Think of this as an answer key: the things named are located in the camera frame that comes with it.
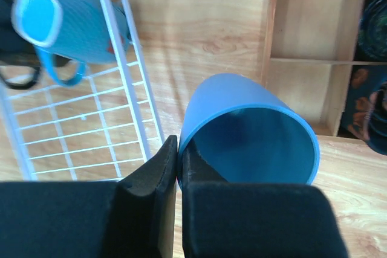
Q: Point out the plain blue cup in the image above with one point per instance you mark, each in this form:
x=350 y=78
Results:
x=247 y=134

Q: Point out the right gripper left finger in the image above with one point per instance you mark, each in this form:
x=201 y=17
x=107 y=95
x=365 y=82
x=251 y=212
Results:
x=133 y=217

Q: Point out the wooden compartment tray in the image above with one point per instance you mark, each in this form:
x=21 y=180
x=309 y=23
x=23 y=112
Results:
x=310 y=51

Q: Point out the blue floral mug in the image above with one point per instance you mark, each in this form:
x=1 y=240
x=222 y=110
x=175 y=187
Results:
x=74 y=29

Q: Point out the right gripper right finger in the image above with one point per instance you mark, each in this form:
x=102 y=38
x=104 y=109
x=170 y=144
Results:
x=224 y=219

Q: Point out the dark coiled item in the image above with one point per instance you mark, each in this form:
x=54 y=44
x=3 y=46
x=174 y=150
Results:
x=364 y=115
x=371 y=40

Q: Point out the dark coiled item left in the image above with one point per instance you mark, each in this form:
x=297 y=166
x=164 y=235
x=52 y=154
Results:
x=364 y=115

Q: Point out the white wire dish rack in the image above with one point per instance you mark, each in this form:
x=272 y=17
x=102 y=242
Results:
x=102 y=129

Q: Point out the dark coiled item middle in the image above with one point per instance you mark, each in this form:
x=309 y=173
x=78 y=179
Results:
x=371 y=40

